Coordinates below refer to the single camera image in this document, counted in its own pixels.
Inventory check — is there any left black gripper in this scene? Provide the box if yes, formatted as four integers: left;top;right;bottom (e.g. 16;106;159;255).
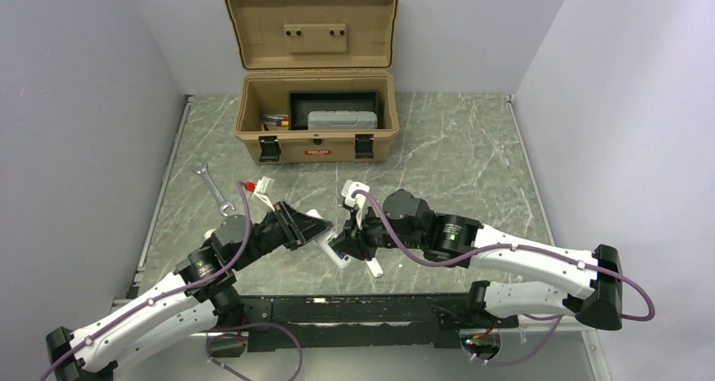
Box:
233;198;333;270

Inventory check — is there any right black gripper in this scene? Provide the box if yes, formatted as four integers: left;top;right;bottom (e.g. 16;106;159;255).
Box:
332;201;425;260

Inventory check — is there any white battery cover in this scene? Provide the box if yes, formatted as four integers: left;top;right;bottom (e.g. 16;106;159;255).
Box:
365;258;384;278

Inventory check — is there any white remote control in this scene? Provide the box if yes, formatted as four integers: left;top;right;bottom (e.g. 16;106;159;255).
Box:
314;226;352;270

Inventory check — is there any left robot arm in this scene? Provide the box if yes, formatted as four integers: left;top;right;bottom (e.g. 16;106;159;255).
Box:
41;201;334;380

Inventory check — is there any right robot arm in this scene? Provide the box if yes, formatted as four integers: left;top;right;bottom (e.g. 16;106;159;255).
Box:
331;185;625;330

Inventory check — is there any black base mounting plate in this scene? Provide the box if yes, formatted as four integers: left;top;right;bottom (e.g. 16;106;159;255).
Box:
209;292;519;352

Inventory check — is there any grey plastic case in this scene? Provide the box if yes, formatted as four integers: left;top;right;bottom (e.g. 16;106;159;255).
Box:
308;110;379;131

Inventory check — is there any silver open-end wrench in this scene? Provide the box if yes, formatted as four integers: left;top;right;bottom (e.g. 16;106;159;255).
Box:
194;158;235;217

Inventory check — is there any black toolbox tray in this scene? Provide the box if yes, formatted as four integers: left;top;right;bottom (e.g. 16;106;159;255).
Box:
288;90;383;131

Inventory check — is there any tan plastic toolbox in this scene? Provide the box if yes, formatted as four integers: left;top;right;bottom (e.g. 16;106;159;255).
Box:
224;0;400;164

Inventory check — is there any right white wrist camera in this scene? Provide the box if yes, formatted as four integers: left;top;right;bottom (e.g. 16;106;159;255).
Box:
341;180;370;229

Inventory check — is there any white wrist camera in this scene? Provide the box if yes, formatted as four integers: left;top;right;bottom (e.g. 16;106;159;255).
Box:
341;180;370;229
245;176;275;211

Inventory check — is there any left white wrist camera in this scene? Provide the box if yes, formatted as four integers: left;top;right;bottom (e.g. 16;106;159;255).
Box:
245;176;275;211

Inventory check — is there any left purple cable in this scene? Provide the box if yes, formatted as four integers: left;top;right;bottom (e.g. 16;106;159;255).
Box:
39;181;305;381

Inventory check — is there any purple cable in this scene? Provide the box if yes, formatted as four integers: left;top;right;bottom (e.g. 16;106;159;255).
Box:
352;189;656;368
39;181;305;381

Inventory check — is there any orange handled tool in toolbox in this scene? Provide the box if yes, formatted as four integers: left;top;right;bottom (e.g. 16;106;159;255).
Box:
261;114;290;131

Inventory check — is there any aluminium rail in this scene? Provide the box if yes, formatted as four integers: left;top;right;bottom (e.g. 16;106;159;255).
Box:
103;293;597;338

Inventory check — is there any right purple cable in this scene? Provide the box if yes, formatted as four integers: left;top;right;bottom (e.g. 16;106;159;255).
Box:
352;189;656;368

